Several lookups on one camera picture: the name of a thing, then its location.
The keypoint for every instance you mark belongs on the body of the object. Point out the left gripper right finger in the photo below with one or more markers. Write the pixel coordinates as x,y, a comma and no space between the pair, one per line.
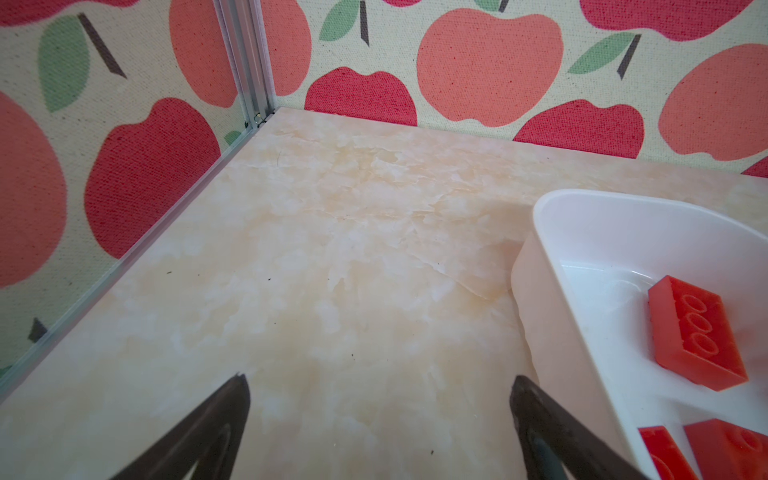
555,445

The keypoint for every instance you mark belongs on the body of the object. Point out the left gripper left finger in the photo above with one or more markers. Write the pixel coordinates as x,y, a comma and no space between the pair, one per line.
204,444

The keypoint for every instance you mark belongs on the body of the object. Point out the red lego brick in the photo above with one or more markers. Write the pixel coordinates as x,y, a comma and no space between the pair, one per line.
724,451
692,335
667,458

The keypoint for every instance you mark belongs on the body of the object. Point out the white plastic container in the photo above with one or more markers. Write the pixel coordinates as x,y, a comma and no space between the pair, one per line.
581,282

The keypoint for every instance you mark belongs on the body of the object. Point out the left side floor rail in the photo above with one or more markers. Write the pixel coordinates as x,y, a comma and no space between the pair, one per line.
22,369

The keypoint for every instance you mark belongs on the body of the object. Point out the left aluminium frame post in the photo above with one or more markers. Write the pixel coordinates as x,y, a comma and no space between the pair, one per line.
245,40

